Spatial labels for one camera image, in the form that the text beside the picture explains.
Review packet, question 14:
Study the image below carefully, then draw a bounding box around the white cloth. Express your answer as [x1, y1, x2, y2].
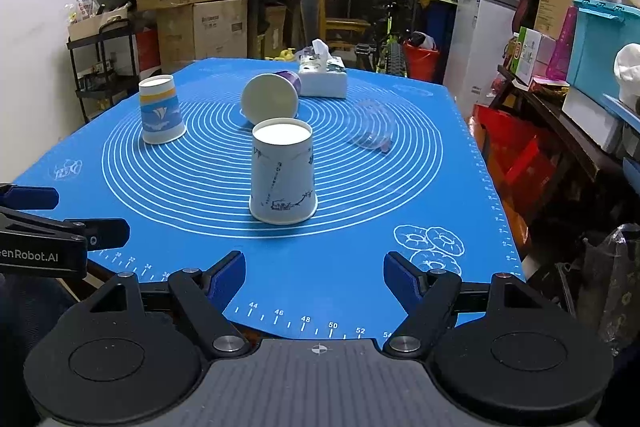
[613, 43, 640, 104]

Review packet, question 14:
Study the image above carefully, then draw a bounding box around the large brown cardboard box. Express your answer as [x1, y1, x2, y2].
[156, 0, 249, 76]

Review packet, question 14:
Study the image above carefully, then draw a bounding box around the white chest freezer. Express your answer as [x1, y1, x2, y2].
[442, 0, 521, 108]

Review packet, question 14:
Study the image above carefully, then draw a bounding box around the yellow wooden chair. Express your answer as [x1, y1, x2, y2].
[315, 0, 372, 51]

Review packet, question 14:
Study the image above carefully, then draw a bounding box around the small cardboard box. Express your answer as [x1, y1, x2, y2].
[67, 7, 132, 42]

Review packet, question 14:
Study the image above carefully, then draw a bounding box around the clear plastic cup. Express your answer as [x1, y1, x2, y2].
[348, 99, 399, 154]

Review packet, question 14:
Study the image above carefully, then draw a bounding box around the white tissue box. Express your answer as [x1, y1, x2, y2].
[298, 39, 349, 99]

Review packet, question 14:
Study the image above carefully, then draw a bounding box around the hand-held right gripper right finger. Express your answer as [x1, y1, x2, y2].
[382, 251, 576, 354]

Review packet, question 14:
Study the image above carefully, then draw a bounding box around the blue silicone baking mat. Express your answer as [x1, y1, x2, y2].
[10, 57, 527, 341]

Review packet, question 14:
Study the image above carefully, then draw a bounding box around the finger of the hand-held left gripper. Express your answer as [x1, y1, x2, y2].
[64, 218, 131, 252]
[0, 183, 60, 211]

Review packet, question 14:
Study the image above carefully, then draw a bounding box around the black shelf cart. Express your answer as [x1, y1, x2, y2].
[66, 19, 162, 124]

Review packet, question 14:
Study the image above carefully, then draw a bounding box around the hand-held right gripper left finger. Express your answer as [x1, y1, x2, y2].
[75, 251, 251, 356]

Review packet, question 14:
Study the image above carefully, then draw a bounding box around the white branch print paper cup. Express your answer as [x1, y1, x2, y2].
[249, 119, 319, 226]

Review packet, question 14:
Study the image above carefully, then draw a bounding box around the green white carton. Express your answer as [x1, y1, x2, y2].
[510, 27, 557, 86]

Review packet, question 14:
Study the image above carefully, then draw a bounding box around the light blue storage bin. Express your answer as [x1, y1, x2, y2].
[565, 0, 640, 108]

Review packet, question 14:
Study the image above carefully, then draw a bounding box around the red bag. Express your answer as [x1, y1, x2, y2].
[472, 104, 557, 208]

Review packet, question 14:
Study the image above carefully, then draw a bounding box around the clear crumpled plastic bag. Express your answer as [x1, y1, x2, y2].
[581, 223, 640, 354]

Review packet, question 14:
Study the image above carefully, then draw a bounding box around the black bicycle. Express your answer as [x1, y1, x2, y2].
[330, 0, 427, 76]

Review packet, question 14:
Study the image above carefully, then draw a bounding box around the white flat box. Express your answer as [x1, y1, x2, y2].
[561, 86, 624, 154]

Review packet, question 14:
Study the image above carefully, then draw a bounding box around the blue orange sailboat paper cup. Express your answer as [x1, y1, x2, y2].
[138, 75, 187, 144]

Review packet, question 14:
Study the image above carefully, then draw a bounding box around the purple paper cup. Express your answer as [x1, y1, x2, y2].
[241, 70, 302, 126]

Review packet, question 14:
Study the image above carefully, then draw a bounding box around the pink plastic package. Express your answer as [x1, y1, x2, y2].
[545, 6, 579, 82]

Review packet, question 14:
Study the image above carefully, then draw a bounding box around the red bucket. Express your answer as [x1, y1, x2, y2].
[402, 38, 441, 82]

